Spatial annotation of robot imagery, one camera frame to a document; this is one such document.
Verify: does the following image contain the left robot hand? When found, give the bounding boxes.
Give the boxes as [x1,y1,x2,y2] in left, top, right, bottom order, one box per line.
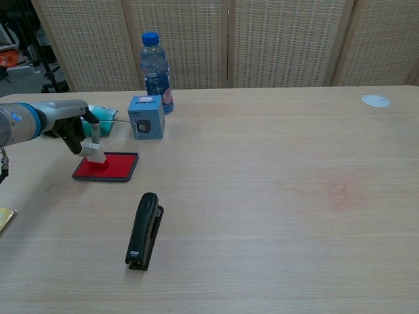
[39,99,101,156]

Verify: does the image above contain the green wet wipes pack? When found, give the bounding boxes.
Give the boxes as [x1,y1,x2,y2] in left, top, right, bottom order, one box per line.
[80,104,120,139]

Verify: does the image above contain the clear ink pad lid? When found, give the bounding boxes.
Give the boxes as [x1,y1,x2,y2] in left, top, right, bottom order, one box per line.
[94,118,141,154]

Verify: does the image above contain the black tripod stand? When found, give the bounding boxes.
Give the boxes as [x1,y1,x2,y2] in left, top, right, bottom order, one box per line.
[19,0,62,94]

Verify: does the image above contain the red ink pad tray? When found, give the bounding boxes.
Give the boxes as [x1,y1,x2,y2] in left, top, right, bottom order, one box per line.
[71,152,140,183]

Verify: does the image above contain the small blue cardboard box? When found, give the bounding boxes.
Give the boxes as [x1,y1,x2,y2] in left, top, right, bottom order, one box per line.
[126,95,166,141]

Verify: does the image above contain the blue capped drink bottle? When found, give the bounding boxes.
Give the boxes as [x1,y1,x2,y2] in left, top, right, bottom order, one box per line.
[140,31,175,115]

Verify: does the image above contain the razor in yellow package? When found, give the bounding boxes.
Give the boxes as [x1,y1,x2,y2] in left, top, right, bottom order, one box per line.
[0,206,18,237]

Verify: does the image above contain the black stapler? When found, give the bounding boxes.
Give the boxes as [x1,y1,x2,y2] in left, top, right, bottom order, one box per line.
[124,192,165,271]

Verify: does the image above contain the wooden perforated folding screen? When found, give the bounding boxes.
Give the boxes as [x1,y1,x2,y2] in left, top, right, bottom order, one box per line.
[30,0,419,94]

